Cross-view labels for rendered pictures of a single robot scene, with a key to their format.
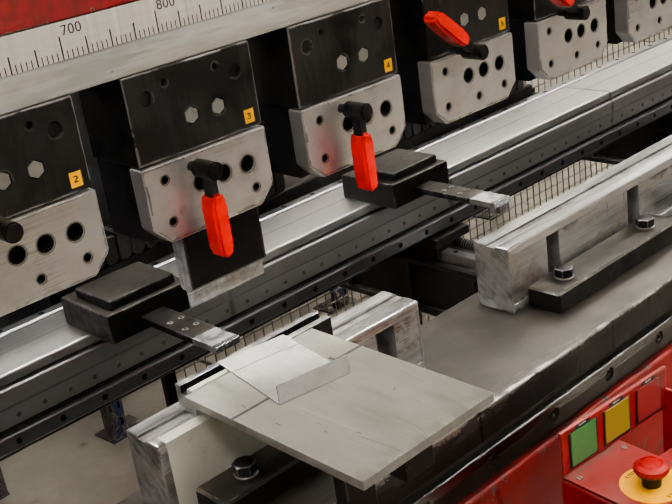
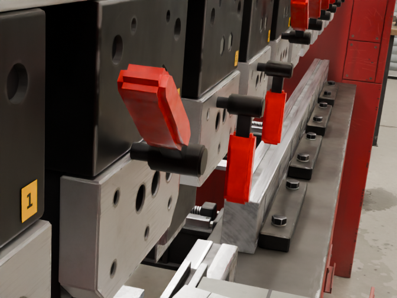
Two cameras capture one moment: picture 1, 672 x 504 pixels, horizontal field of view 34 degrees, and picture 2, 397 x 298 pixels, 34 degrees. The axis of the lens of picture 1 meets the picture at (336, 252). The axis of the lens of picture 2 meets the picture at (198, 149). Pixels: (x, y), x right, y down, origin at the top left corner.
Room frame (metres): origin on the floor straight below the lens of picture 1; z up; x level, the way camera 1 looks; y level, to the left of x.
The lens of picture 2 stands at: (0.58, 0.46, 1.37)
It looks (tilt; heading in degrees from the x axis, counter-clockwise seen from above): 17 degrees down; 324
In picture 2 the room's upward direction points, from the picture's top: 5 degrees clockwise
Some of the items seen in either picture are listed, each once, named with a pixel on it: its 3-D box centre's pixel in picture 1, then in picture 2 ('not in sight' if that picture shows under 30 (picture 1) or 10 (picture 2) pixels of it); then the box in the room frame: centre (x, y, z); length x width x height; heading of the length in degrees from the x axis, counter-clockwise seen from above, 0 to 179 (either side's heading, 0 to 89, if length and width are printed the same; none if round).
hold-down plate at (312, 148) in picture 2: not in sight; (306, 154); (1.69, -0.68, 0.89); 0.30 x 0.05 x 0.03; 130
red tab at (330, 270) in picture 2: not in sight; (331, 268); (1.62, -0.76, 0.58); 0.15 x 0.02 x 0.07; 130
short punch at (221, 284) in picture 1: (220, 249); (173, 198); (1.08, 0.12, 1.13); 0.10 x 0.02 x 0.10; 130
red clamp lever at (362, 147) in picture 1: (358, 146); (270, 102); (1.13, -0.04, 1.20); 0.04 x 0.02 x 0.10; 40
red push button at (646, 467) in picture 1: (651, 475); not in sight; (1.04, -0.32, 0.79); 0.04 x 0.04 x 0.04
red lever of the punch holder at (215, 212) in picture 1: (211, 207); (235, 149); (1.00, 0.11, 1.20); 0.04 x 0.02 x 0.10; 40
